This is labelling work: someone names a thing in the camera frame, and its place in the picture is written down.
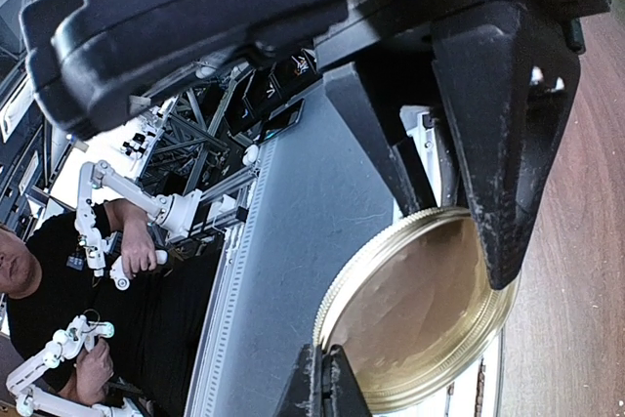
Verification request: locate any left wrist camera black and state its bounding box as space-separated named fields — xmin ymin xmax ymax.
xmin=21 ymin=0 xmax=348 ymax=140

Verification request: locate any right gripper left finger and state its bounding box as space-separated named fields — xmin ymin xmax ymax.
xmin=275 ymin=344 xmax=322 ymax=417

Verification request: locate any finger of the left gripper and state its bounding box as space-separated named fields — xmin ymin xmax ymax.
xmin=324 ymin=57 xmax=438 ymax=216
xmin=432 ymin=0 xmax=580 ymax=290

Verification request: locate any human operator black shirt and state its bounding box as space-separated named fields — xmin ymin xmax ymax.
xmin=1 ymin=199 xmax=220 ymax=416

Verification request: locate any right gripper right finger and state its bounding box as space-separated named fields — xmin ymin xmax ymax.
xmin=322 ymin=346 xmax=372 ymax=417

